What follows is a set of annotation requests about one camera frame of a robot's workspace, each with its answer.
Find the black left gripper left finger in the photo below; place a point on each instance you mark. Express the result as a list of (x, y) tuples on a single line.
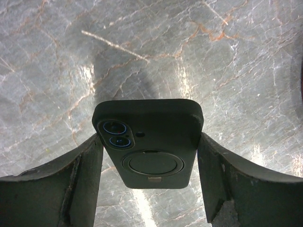
[(60, 193)]

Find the red round tray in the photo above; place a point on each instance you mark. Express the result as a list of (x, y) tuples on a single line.
[(296, 73)]

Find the black smartphone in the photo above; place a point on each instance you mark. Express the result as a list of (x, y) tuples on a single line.
[(152, 142)]

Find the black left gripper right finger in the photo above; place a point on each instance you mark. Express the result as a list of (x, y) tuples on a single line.
[(239, 193)]

